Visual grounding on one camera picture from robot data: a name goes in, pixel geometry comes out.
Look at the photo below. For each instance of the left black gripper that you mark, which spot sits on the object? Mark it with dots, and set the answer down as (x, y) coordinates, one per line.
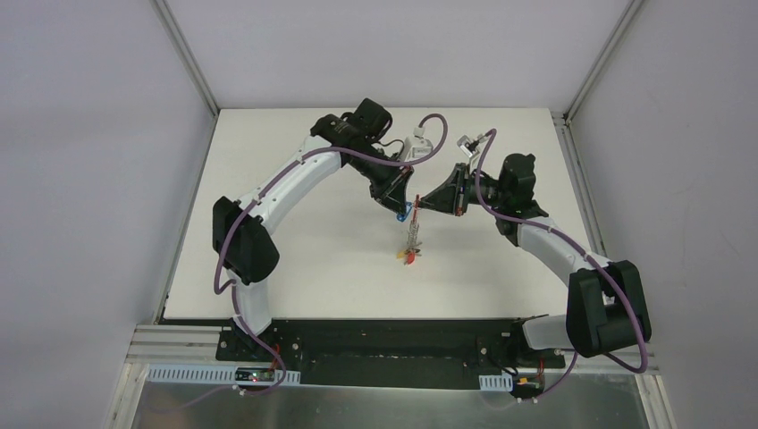
(391, 185)

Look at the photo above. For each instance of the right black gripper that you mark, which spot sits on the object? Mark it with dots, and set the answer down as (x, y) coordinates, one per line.
(460, 190)

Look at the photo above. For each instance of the blue tag key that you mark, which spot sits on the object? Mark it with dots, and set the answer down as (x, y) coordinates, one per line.
(405, 215)

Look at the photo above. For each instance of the grey red keyring holder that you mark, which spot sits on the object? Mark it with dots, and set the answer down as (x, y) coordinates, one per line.
(413, 244)

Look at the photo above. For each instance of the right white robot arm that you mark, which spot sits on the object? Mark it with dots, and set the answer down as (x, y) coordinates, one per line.
(606, 308)

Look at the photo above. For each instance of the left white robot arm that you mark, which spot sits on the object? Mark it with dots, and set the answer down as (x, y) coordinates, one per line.
(243, 229)

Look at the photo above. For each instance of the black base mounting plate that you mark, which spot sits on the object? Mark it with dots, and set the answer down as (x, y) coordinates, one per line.
(396, 353)

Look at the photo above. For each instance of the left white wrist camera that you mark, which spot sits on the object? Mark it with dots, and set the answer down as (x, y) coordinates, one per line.
(415, 146)

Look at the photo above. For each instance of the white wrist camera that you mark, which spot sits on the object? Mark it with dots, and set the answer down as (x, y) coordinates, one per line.
(415, 146)
(472, 148)

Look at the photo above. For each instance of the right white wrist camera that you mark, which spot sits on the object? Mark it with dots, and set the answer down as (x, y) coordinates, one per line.
(472, 148)

